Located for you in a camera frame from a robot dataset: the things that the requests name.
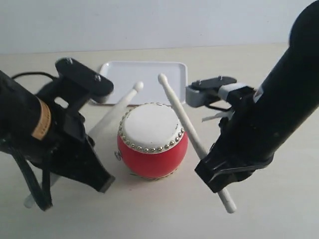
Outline white wooden drumstick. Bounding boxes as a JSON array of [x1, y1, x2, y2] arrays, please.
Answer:
[[23, 81, 144, 209], [158, 73, 237, 214]]

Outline red small drum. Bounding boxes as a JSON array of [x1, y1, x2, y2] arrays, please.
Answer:
[[115, 103, 188, 180]]

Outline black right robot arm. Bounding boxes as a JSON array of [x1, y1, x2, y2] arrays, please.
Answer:
[[191, 1, 319, 193]]

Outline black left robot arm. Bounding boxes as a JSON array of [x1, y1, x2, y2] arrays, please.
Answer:
[[0, 68, 114, 193]]

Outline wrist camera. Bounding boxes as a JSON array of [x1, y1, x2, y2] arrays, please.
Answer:
[[185, 76, 255, 108], [55, 57, 114, 97]]

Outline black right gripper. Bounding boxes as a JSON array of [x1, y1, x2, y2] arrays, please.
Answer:
[[195, 86, 274, 193]]

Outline white rectangular tray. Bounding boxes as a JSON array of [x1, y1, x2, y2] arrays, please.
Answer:
[[100, 61, 188, 106]]

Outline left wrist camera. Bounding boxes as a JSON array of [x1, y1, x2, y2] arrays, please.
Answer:
[[55, 57, 114, 97]]

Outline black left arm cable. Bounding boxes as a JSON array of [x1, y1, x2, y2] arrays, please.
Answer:
[[4, 72, 60, 212]]

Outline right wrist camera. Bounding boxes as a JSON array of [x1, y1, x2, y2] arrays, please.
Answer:
[[185, 76, 255, 108]]

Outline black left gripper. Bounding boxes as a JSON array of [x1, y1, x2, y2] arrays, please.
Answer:
[[32, 75, 115, 193]]

